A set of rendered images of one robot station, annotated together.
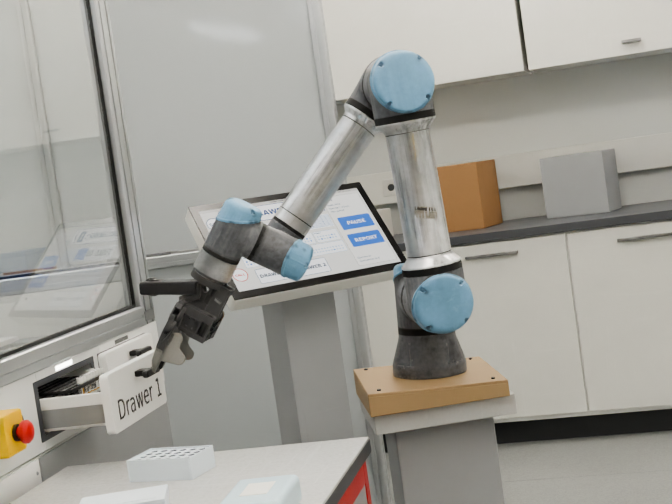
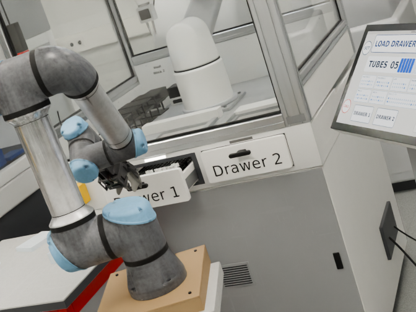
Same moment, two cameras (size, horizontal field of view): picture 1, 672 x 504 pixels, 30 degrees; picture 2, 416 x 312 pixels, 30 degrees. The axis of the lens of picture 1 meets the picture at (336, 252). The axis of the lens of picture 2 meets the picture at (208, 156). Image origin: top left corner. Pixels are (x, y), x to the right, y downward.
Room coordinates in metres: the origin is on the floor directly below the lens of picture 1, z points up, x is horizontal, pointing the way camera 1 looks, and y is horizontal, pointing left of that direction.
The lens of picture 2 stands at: (3.16, -1.88, 1.55)
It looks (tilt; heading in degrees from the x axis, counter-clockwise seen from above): 15 degrees down; 103
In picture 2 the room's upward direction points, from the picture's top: 19 degrees counter-clockwise
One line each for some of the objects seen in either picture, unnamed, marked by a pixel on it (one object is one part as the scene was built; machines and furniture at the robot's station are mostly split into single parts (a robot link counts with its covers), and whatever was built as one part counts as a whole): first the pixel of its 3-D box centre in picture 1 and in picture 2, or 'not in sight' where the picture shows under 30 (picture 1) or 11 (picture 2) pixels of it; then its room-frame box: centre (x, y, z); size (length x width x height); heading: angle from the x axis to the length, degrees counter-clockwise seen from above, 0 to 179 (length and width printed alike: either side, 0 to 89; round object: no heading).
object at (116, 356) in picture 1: (129, 367); (246, 159); (2.73, 0.48, 0.87); 0.29 x 0.02 x 0.11; 169
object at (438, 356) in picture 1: (428, 347); (151, 266); (2.54, -0.16, 0.85); 0.15 x 0.15 x 0.10
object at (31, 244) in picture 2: not in sight; (37, 241); (1.93, 0.53, 0.77); 0.13 x 0.09 x 0.02; 61
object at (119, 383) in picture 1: (134, 389); (145, 191); (2.40, 0.42, 0.87); 0.29 x 0.02 x 0.11; 169
